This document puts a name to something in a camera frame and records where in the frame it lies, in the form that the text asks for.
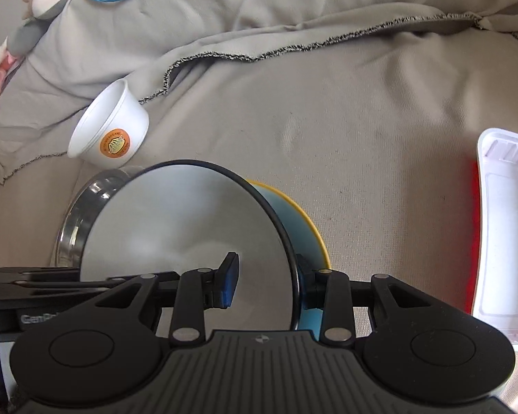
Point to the blue bowl with black rim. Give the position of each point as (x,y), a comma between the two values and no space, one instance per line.
(177,224)

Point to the grey oval plush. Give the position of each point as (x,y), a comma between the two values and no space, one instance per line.
(28,36)

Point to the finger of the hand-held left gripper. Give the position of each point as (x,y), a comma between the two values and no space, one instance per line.
(47,288)
(30,271)

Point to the stainless steel bowl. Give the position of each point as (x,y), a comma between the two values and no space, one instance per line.
(75,220)

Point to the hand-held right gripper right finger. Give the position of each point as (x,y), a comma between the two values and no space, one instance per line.
(311,282)

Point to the beige bed sheet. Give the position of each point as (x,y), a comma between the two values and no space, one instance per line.
(371,138)

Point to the red foil tray white inside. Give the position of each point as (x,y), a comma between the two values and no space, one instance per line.
(505,224)

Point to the yellow-rimmed bowl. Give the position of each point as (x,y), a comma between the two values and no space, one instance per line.
(313,226)

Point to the white paper bowl orange label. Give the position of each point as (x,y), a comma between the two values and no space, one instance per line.
(112,112)

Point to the pink and white plush toy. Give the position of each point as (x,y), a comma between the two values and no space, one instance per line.
(2,62)

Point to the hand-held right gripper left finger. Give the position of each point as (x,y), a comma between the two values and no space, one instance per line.
(229,282)

